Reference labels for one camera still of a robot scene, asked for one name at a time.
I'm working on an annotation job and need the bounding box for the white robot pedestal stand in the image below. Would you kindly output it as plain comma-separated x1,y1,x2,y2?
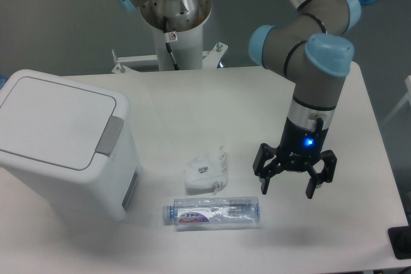
112,0,228,73

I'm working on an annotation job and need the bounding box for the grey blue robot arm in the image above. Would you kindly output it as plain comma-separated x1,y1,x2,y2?
117,0,361,198

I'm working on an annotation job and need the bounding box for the black device at table edge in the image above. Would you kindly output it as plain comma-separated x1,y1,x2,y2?
388,226,410,260

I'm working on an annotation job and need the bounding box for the crushed clear plastic bottle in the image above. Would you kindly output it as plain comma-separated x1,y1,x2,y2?
162,196,261,231

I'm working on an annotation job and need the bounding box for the white push-lid trash can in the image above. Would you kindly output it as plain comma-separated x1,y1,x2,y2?
1,69,141,221

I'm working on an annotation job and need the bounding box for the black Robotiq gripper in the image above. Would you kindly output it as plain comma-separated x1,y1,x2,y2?
252,117,337,199

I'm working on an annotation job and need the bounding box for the white frame at right edge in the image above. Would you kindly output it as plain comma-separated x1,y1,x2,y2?
381,75,411,126

